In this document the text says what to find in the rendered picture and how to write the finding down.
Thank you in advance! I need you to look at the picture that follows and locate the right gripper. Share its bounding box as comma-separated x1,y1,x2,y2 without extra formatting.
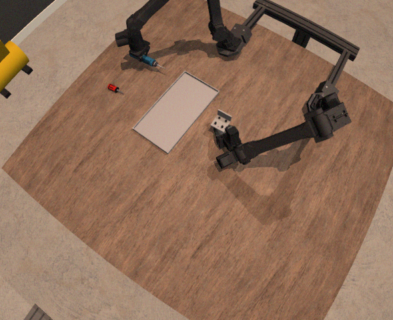
129,40,150,62

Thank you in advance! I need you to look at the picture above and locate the beige metal bracket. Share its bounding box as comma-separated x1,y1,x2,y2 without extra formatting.
211,109,232,132

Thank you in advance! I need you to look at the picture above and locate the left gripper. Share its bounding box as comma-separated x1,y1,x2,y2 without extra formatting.
214,128,238,150

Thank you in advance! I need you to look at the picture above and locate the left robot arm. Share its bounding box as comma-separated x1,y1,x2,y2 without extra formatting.
216,92,352,169

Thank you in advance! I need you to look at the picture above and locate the blue screwdriver barrel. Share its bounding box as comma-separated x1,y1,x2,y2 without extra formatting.
129,54,163,68

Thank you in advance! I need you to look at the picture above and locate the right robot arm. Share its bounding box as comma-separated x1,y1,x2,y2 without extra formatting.
115,0,242,52

